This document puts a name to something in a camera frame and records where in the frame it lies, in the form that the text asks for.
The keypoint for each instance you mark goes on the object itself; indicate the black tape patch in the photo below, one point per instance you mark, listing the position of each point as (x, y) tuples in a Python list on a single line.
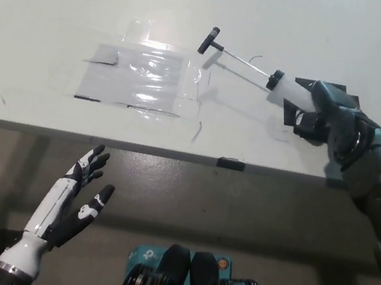
[(289, 115)]

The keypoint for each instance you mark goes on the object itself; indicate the clear plastic film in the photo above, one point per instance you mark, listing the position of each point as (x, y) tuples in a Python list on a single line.
[(159, 70)]

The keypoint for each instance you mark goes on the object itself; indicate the teal router box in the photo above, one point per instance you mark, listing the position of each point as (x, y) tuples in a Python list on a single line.
[(145, 252)]

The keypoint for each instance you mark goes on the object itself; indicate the robot left body block black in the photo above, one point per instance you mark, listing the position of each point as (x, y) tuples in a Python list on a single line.
[(167, 275)]

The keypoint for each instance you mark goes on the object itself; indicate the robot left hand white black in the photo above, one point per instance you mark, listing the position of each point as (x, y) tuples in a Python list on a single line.
[(57, 207)]

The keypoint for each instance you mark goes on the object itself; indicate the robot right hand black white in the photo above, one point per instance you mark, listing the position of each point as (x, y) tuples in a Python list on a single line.
[(337, 124)]

